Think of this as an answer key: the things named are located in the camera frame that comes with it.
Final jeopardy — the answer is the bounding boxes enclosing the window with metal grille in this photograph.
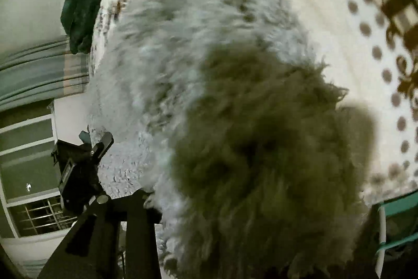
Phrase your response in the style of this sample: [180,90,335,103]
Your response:
[1,100,76,238]

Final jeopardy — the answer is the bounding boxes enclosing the grey fluffy pants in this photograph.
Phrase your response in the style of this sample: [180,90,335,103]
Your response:
[88,0,373,278]

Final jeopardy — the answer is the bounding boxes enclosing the floral cream brown blanket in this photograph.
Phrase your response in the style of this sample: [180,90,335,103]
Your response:
[89,0,417,205]

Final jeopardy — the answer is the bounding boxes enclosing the striped grey curtain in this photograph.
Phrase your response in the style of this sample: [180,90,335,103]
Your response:
[1,39,89,112]

